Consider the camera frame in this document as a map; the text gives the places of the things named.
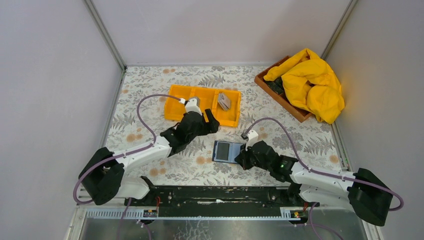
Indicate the yellow plastic bin right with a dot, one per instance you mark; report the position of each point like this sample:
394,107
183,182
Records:
227,118

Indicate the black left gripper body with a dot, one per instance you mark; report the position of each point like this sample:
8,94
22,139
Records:
201,130

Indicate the floral table mat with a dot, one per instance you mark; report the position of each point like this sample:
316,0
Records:
140,110

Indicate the yellow plastic bin left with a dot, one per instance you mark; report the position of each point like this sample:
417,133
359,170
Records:
173,109

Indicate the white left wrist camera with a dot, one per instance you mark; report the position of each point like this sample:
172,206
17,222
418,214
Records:
191,105

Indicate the blue leather card holder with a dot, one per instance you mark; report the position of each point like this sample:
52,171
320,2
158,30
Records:
226,152

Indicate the yellow cloth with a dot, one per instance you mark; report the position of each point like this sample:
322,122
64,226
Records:
310,84

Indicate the yellow plastic bin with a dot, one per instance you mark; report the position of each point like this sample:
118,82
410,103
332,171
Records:
173,109
227,118

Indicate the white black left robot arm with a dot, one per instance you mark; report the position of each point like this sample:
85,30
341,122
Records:
104,178

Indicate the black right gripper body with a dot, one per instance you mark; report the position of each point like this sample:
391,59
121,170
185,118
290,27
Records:
254,162

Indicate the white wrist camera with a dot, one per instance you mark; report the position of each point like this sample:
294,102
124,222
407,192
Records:
251,137
191,105

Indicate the brown wooden tray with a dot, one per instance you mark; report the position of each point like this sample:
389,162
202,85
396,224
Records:
299,114

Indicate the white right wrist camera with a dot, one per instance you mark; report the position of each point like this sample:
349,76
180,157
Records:
251,137

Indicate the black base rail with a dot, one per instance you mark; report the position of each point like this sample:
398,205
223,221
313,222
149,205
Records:
220,201

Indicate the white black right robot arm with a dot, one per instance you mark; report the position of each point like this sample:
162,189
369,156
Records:
361,192

